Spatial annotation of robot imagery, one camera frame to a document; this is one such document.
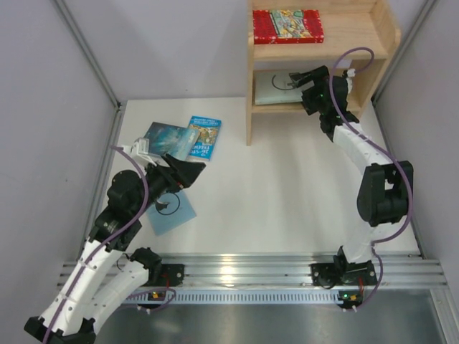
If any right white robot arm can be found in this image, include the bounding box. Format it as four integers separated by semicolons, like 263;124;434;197
289;66;414;289

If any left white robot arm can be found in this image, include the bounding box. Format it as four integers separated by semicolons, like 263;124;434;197
24;154;206;343

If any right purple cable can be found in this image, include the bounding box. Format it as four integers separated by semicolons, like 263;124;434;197
326;47;415;312

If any wooden two-tier shelf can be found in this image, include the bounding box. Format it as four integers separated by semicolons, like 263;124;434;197
246;1;402;144

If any left aluminium frame post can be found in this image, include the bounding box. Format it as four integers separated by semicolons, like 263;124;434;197
53;0;125;252

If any aluminium mounting rail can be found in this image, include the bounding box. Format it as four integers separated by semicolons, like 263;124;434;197
163;254;448;289

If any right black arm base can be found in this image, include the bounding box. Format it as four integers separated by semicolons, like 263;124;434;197
311;261;377;289

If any slotted grey cable duct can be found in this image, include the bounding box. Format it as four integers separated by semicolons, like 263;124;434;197
123;289;361;305

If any dark blue ocean book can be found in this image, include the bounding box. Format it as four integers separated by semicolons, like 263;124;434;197
139;122;199;166

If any bright blue illustrated book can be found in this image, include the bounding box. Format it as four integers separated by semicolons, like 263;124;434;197
189;116;222;161

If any aluminium frame post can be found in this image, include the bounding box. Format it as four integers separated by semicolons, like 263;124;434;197
53;0;125;252
374;1;458;258

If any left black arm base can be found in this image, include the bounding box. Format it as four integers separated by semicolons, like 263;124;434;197
147;264;185;287

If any pale green Great Gatsby book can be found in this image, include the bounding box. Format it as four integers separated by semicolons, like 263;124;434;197
254;71;313;105

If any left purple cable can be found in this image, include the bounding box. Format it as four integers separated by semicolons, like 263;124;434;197
42;145;177;344

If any red illustrated book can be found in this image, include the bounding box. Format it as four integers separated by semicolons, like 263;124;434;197
252;9;324;45

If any light blue Gatsby book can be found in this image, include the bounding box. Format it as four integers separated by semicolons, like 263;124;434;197
146;191;196;236

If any purple cable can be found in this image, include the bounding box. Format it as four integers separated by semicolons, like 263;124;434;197
42;145;177;344
326;47;415;312

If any right aluminium frame post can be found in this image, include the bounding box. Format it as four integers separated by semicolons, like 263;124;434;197
374;1;458;258

